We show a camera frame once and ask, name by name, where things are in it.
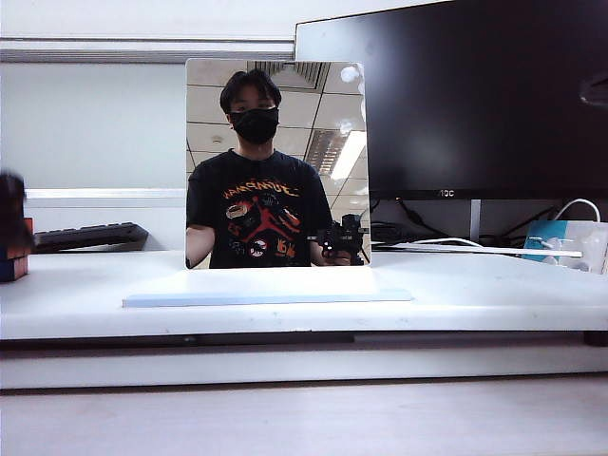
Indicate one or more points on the blue white blister pack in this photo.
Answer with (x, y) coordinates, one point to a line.
(560, 242)

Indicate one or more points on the square mirror on white stand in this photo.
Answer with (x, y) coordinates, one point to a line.
(275, 285)

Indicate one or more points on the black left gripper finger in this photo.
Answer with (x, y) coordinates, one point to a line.
(10, 199)

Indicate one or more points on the black computer keyboard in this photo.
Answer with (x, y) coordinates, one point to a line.
(90, 235)

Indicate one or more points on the black AOC computer monitor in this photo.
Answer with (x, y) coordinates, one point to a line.
(475, 95)

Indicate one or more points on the white desk riser shelf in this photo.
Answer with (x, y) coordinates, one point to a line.
(475, 294)

